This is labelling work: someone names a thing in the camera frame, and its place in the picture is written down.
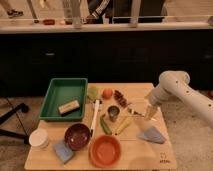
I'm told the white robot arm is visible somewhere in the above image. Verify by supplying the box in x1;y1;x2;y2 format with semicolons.
148;71;213;129

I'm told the orange bowl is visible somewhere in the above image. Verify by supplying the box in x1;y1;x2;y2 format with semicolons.
89;135;122;168

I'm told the purple bowl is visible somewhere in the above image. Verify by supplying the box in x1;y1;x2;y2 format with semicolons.
64;123;90;150

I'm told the dark red bowl on counter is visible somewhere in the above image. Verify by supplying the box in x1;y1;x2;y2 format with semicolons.
43;19;55;25

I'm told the blue folded cloth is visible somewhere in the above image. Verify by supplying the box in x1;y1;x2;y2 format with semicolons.
136;126;166;144

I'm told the yellow banana toy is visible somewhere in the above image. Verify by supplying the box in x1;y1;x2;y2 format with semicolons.
115;118;132;135

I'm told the brown pine cone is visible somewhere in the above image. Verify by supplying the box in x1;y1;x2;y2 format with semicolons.
114;90;128;107

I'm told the small metal cup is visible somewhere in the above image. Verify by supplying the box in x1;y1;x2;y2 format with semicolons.
107;106;120;122

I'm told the green chili pepper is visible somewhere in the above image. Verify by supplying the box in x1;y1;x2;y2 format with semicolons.
100;114;112;135

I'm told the orange tomato toy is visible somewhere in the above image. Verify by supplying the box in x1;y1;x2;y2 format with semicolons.
102;88;113;99

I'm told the green lettuce toy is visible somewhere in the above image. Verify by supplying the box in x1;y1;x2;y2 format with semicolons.
87;86;98;101

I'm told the wooden block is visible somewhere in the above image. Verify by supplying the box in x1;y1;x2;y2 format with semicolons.
58;100;80;115

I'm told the green plastic tray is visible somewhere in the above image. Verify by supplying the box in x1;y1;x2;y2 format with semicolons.
39;78;88;122

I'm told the blue sponge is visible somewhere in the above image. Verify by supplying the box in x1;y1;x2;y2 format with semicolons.
53;140;74;164

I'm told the white paper cup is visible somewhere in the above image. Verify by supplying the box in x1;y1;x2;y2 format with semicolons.
29;129;49;149

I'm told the black chair base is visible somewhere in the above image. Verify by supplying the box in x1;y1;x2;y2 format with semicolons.
0;103;29;144

